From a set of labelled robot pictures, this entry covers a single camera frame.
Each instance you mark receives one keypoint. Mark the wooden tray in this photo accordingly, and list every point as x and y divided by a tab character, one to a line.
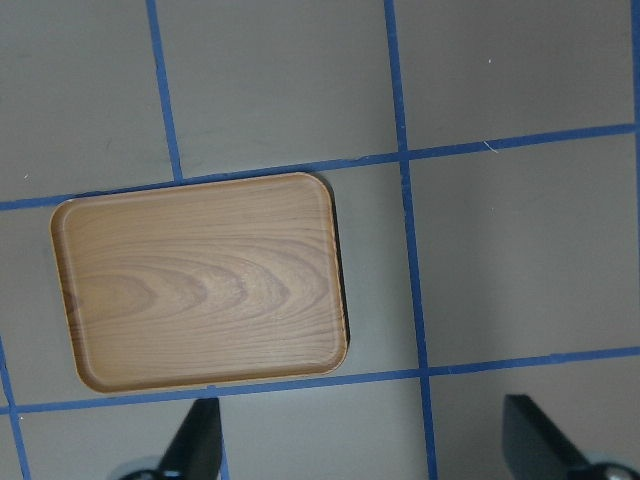
204	284

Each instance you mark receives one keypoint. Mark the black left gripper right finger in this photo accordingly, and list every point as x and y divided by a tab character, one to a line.
534	447

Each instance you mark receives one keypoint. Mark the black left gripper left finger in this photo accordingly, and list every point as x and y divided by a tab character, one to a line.
196	449

